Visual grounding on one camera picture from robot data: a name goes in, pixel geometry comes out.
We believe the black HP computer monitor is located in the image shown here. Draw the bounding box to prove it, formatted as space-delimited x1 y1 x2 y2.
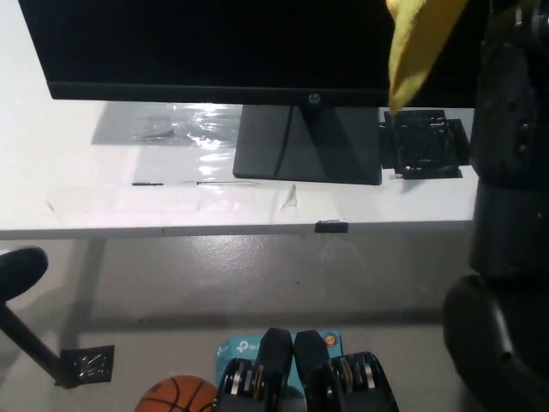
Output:
16 0 488 186

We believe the black metal stand leg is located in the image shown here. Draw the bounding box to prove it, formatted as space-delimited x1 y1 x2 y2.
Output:
0 300 65 385

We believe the orange basketball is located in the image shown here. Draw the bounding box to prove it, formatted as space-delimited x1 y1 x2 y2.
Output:
133 375 218 412

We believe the white desk leg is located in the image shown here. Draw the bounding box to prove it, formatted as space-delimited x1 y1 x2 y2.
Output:
63 239 106 348

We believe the black clip on table edge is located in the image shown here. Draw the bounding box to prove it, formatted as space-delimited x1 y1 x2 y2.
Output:
314 219 348 234

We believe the clear plastic sheet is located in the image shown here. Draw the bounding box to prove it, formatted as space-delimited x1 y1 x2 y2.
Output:
90 104 262 188

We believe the black floor tape patch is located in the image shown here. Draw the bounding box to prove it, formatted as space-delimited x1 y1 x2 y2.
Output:
55 344 116 390

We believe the teal tp-link box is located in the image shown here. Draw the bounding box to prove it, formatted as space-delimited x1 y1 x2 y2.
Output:
215 329 344 400

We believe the black robot left body block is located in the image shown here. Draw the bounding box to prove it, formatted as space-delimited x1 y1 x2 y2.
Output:
214 328 295 412

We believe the black plastic tray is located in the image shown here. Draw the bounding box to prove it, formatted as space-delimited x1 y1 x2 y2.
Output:
379 109 473 180

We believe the yellow microfiber cloth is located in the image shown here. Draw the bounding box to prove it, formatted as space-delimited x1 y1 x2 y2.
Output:
384 0 468 118

